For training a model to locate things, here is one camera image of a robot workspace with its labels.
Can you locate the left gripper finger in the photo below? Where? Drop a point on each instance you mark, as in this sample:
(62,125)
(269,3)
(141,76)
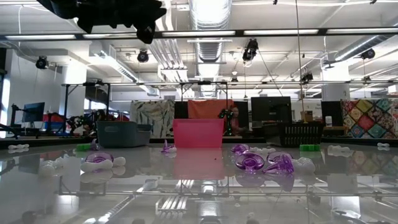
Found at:
(155,15)

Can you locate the purple translucent spinning top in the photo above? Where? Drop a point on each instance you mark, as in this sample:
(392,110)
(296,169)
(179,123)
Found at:
(239,148)
(280,168)
(94,145)
(99,157)
(166,146)
(249,161)
(273,155)

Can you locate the white plastic bone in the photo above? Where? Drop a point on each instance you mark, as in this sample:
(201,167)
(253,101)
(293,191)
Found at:
(383,144)
(306,167)
(93,167)
(60,161)
(297,161)
(339,151)
(46,169)
(256,150)
(269,151)
(18,146)
(173,149)

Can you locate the green plastic toy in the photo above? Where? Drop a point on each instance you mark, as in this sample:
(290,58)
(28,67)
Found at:
(309,147)
(82,147)

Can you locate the black hanging ceiling spotlight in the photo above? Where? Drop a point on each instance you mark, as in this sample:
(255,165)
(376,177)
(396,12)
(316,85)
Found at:
(368,53)
(143,56)
(42,62)
(307,77)
(250,49)

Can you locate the white ceiling pipes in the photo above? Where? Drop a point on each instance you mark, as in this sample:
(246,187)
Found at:
(169,59)

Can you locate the black beam with light strips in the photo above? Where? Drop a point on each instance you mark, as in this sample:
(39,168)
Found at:
(31,36)

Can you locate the leaf print cloth panel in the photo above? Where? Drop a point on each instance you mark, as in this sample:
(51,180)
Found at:
(152,116)

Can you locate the orange cloth panel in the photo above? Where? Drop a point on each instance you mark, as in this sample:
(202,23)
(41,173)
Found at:
(210,109)

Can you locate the grey-blue plastic bin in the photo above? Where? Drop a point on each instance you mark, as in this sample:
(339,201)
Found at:
(121,133)

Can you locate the pink plastic bin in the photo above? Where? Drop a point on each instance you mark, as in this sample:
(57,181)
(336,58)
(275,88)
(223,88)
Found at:
(199,133)

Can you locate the person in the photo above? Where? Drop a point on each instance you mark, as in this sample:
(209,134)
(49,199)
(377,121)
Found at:
(235,119)

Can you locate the large black computer monitor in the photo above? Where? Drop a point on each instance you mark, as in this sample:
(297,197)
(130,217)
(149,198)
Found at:
(270,109)

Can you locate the brown cardboard box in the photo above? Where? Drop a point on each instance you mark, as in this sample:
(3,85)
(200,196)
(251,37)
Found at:
(308,116)

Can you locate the white glossy table mat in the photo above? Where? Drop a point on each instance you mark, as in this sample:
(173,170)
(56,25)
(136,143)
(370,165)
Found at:
(199,202)

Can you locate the colourful patchwork quilt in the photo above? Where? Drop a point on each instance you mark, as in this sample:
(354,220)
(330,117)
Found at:
(370,118)

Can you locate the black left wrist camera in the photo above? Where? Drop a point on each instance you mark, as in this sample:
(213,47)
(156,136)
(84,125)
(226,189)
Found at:
(146,33)

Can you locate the white rectangular ceiling duct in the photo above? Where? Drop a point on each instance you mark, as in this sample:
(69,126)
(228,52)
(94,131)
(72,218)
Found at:
(115,63)

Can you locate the black background rig frame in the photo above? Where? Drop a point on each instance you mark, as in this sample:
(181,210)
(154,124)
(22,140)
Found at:
(66,105)

